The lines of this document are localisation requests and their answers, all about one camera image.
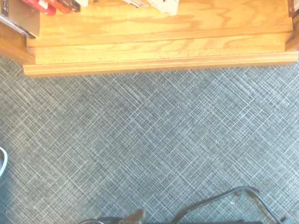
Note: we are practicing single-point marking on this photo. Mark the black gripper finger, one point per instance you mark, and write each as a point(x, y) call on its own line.
point(135, 217)

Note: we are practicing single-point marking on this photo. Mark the wooden bookcase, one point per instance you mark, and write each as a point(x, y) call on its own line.
point(151, 46)

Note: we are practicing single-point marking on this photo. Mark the white book with red marks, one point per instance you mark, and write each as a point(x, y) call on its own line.
point(167, 7)

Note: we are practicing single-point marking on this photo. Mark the plain white book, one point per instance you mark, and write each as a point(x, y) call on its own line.
point(83, 2)

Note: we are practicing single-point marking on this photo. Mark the dark red book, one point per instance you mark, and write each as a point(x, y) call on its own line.
point(65, 7)

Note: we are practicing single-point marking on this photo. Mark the beige grey large book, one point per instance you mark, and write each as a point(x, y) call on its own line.
point(23, 18)

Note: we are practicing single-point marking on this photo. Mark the bright red book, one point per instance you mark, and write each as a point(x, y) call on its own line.
point(44, 8)

